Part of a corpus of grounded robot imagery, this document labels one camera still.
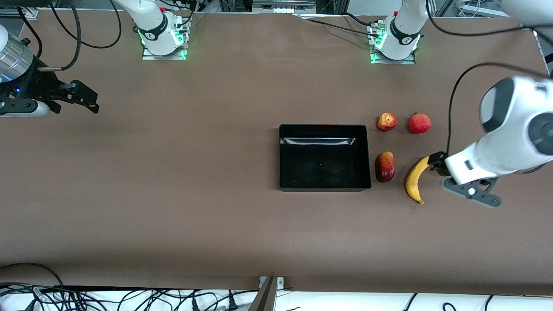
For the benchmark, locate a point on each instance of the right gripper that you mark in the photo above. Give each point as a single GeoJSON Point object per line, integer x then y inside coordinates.
{"type": "Point", "coordinates": [38, 85]}

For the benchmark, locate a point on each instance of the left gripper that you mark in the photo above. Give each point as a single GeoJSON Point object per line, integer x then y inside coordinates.
{"type": "Point", "coordinates": [437, 163]}

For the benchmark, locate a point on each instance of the yellow banana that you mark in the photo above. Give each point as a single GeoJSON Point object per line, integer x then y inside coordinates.
{"type": "Point", "coordinates": [414, 181]}

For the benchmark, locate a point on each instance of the red yellow apple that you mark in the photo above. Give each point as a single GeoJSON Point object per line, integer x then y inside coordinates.
{"type": "Point", "coordinates": [386, 122]}

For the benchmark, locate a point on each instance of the black plastic box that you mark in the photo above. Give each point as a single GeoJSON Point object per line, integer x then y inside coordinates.
{"type": "Point", "coordinates": [324, 168]}

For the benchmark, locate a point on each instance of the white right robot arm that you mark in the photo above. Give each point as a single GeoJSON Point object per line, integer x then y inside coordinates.
{"type": "Point", "coordinates": [151, 21]}

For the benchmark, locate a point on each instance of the red pomegranate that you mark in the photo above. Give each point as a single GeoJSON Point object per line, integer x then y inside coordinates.
{"type": "Point", "coordinates": [419, 123]}

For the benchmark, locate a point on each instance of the red yellow mango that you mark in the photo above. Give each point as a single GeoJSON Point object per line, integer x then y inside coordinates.
{"type": "Point", "coordinates": [385, 167]}

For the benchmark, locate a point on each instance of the brown table cover sheet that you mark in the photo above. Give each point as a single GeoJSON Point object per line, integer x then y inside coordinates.
{"type": "Point", "coordinates": [216, 129]}

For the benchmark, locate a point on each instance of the grey metal bar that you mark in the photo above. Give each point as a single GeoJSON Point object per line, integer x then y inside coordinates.
{"type": "Point", "coordinates": [264, 298]}

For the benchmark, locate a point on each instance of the white power strip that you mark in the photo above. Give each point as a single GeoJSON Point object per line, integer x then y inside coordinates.
{"type": "Point", "coordinates": [283, 6]}

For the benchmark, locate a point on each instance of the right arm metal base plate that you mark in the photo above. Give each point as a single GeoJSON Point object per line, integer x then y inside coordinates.
{"type": "Point", "coordinates": [149, 55]}

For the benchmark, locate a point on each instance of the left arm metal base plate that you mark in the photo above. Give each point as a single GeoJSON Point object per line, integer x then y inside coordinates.
{"type": "Point", "coordinates": [378, 61]}

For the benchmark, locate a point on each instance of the aluminium frame profile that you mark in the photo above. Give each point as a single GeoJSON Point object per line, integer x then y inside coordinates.
{"type": "Point", "coordinates": [475, 11]}

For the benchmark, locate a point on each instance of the metal bracket at table edge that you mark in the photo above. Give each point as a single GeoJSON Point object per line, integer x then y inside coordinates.
{"type": "Point", "coordinates": [281, 281]}

